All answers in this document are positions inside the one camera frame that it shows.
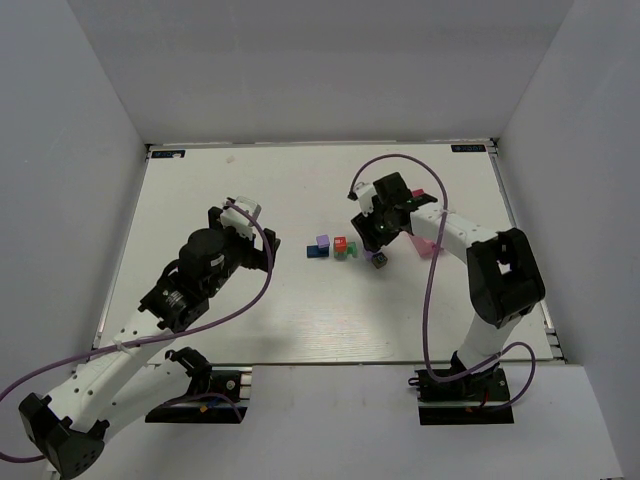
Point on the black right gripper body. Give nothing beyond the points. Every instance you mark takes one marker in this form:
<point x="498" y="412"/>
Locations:
<point x="375" y="232"/>

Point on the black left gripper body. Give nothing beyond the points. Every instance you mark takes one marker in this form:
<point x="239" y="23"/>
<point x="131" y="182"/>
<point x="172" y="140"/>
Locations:
<point x="245" y="247"/>

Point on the grey house block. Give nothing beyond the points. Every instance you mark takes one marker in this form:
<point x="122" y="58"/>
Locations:
<point x="379" y="260"/>

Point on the green hospital arch block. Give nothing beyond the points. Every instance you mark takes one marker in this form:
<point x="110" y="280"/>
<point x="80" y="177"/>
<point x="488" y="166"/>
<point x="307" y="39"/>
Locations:
<point x="352" y="251"/>

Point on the red cube block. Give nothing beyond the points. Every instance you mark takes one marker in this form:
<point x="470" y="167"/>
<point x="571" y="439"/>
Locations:
<point x="340" y="245"/>

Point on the pink plastic box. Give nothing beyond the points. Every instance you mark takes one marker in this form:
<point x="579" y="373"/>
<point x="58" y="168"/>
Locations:
<point x="424" y="247"/>

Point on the dark blue rectangular block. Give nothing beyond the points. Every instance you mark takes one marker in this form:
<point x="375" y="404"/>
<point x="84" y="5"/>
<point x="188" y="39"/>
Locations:
<point x="314" y="251"/>

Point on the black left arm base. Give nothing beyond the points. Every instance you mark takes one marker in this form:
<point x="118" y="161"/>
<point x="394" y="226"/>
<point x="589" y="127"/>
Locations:
<point x="220" y="397"/>

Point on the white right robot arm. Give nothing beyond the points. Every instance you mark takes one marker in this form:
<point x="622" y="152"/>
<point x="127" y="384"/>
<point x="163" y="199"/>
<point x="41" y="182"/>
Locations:
<point x="503" y="277"/>

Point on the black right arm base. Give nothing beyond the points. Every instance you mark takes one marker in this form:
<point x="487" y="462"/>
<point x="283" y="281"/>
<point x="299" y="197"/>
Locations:
<point x="474" y="400"/>

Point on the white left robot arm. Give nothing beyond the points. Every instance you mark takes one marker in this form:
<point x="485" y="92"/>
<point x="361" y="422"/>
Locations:
<point x="70" y="424"/>

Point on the right corner label sticker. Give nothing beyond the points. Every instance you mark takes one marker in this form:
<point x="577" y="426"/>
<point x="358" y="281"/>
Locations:
<point x="468" y="148"/>

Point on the corner label sticker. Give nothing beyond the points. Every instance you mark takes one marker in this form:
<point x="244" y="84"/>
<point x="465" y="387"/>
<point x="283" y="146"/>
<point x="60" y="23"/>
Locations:
<point x="468" y="148"/>
<point x="167" y="154"/>

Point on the left corner label sticker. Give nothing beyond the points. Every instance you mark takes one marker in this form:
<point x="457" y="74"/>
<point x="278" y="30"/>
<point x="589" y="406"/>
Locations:
<point x="167" y="154"/>

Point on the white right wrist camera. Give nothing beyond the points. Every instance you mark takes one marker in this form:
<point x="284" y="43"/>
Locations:
<point x="366" y="196"/>

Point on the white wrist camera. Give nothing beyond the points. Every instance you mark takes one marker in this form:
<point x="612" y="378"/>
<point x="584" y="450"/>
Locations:
<point x="366" y="196"/>
<point x="238" y="213"/>

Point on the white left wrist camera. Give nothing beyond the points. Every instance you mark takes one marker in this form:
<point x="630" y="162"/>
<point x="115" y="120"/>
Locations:
<point x="238" y="213"/>

